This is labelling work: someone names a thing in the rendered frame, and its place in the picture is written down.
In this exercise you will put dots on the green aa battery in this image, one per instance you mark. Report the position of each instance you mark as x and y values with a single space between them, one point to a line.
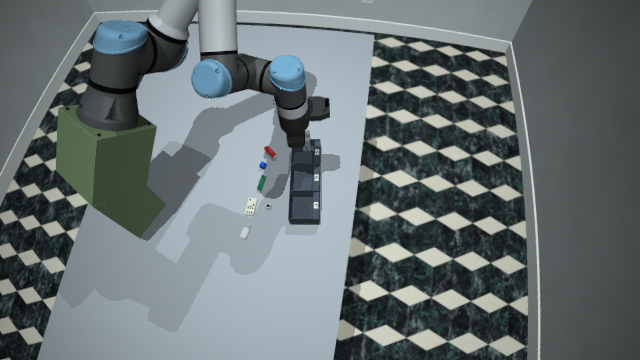
261 183

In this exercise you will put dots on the white domino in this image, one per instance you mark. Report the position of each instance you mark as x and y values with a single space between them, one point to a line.
251 205

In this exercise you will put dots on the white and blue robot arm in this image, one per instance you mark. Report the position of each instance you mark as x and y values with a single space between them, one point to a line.
124 50

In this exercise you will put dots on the white usb stick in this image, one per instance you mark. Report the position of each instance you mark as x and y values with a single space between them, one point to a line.
245 232

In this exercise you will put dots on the dark grey rack of three bins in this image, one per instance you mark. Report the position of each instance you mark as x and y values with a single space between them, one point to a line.
304 197

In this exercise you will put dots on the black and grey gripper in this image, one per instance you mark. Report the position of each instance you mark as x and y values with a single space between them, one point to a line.
297 137

